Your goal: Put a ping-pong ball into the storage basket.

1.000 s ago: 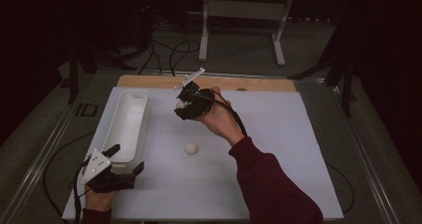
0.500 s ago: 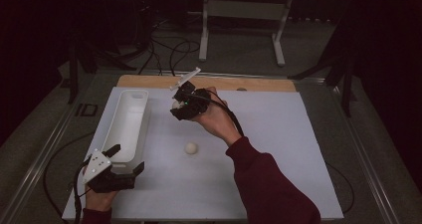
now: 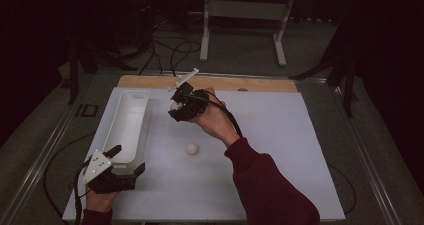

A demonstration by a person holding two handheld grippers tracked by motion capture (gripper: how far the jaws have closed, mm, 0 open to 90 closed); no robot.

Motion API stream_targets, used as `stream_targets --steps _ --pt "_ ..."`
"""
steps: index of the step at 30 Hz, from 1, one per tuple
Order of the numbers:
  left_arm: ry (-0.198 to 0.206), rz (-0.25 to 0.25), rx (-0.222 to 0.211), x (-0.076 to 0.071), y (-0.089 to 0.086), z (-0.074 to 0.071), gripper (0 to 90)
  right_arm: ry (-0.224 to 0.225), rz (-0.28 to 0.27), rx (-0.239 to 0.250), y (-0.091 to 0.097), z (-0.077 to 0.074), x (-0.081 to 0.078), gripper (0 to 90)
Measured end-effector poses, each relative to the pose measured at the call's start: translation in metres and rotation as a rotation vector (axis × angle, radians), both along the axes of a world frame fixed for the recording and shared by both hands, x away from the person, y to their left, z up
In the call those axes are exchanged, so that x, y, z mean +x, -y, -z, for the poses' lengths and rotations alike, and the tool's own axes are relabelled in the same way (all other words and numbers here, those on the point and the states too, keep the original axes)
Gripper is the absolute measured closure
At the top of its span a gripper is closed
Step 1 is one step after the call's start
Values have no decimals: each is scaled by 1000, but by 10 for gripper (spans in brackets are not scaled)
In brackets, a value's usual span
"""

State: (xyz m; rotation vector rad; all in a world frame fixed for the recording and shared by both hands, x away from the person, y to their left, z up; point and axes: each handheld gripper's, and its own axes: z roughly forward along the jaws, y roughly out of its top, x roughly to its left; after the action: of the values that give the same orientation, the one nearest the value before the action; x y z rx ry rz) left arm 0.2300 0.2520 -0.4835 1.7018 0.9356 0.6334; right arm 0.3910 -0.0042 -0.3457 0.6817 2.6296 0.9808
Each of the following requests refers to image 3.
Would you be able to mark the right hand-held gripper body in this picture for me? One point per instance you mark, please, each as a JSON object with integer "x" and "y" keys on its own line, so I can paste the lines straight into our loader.
{"x": 195, "y": 101}

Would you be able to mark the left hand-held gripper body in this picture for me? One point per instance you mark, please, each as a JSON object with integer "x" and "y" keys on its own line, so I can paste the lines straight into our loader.
{"x": 100, "y": 165}

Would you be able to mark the white plastic bin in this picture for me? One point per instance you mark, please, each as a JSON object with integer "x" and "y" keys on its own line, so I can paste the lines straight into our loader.
{"x": 128, "y": 125}

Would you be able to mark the plain white ball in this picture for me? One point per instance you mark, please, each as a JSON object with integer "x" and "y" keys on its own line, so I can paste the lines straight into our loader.
{"x": 192, "y": 149}

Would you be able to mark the person's right hand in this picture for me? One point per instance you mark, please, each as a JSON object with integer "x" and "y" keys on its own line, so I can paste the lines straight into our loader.
{"x": 215, "y": 121}

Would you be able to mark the person's left hand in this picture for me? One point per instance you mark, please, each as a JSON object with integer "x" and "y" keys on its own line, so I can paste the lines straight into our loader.
{"x": 100, "y": 201}

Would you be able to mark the black tripod stand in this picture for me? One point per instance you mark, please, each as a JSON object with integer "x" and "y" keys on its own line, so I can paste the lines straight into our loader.
{"x": 348, "y": 88}
{"x": 73, "y": 78}

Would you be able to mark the white table board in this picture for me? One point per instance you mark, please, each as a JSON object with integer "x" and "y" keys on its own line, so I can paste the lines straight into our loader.
{"x": 283, "y": 145}

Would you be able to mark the grey metal stand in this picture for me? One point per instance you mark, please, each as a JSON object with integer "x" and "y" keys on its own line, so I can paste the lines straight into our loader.
{"x": 246, "y": 10}

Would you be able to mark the black square floor frame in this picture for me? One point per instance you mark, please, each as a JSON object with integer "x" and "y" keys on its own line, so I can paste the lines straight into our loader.
{"x": 87, "y": 110}

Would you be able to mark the metal floor rail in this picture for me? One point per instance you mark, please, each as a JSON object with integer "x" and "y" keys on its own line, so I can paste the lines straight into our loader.
{"x": 40, "y": 158}
{"x": 253, "y": 75}
{"x": 370, "y": 165}

